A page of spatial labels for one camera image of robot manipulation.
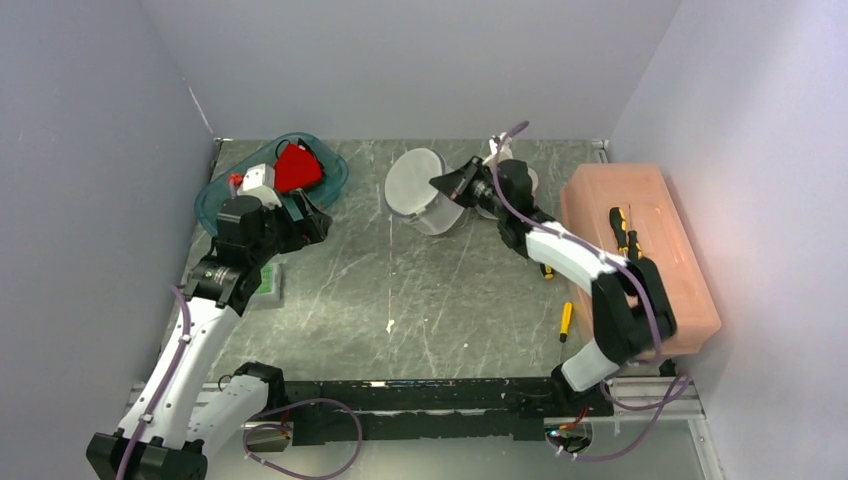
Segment large yellow-black screwdriver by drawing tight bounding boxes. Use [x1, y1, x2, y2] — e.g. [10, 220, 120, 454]
[608, 207, 629, 257]

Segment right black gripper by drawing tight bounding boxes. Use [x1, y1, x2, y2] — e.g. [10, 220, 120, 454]
[429, 156, 508, 221]

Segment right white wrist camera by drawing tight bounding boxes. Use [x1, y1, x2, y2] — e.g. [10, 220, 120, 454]
[483, 132, 515, 166]

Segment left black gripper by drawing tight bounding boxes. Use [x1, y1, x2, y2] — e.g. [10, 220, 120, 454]
[250, 188, 332, 266]

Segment pink-trimmed white mesh laundry bag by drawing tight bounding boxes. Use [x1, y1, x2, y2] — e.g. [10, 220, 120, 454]
[474, 166, 539, 221]

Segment aluminium rail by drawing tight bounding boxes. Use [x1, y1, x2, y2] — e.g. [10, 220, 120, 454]
[122, 377, 704, 432]

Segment yellow-black screwdriver on table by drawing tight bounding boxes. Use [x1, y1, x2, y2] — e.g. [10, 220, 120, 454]
[539, 263, 555, 280]

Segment black base frame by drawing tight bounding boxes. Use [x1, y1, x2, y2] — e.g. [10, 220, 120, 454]
[248, 377, 614, 446]

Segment red bra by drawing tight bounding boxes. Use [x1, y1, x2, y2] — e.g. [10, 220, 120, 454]
[273, 141, 324, 193]

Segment medium yellow-black screwdriver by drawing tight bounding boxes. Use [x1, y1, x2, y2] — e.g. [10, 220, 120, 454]
[627, 206, 644, 261]

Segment teal plastic basin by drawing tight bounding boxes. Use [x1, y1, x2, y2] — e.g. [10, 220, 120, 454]
[194, 132, 349, 236]

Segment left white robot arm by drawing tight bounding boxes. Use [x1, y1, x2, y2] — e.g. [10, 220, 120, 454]
[86, 189, 332, 479]

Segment green labelled small box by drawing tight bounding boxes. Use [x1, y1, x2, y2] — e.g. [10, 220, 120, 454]
[251, 263, 285, 309]

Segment blue-trimmed white mesh laundry bag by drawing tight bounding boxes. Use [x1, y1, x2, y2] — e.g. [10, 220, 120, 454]
[383, 147, 464, 236]

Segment orange translucent plastic box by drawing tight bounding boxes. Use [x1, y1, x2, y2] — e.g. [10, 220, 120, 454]
[559, 163, 722, 362]

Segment small yellow screwdriver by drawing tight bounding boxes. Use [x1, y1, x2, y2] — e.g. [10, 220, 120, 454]
[559, 302, 573, 344]

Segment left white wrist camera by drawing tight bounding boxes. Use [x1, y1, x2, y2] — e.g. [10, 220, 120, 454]
[227, 164, 276, 202]

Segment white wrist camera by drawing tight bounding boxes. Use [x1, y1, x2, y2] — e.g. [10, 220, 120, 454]
[227, 164, 276, 202]
[483, 132, 515, 166]

